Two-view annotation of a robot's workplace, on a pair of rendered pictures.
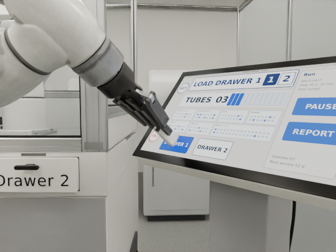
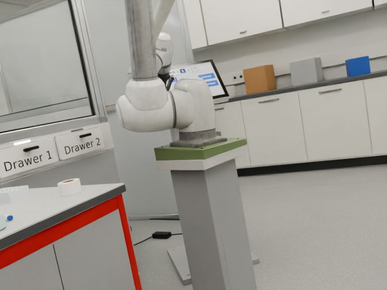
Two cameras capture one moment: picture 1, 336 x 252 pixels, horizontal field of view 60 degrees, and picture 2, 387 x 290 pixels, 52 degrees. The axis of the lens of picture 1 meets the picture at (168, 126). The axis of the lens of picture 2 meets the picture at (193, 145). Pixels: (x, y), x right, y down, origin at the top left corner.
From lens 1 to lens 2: 1.90 m
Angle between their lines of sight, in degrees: 59
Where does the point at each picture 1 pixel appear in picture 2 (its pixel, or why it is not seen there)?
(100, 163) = (107, 129)
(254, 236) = not seen: hidden behind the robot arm
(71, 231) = (103, 174)
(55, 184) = (94, 145)
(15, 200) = (74, 163)
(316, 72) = (197, 67)
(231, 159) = not seen: hidden behind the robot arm
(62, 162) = (94, 130)
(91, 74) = (168, 68)
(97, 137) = (103, 113)
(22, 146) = (69, 126)
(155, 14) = not seen: outside the picture
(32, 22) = (169, 50)
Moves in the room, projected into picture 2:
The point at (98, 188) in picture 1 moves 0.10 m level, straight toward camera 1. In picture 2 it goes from (110, 144) to (126, 141)
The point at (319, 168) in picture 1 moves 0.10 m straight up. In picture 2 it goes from (218, 91) to (215, 73)
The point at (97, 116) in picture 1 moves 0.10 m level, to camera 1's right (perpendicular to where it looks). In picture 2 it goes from (101, 100) to (113, 99)
